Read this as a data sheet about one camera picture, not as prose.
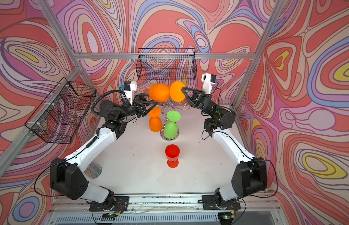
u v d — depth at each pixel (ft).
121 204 2.38
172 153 2.47
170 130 2.53
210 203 2.41
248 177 1.36
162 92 1.84
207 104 1.63
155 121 2.63
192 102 1.67
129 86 1.74
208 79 1.70
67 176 1.34
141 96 1.97
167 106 2.56
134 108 1.82
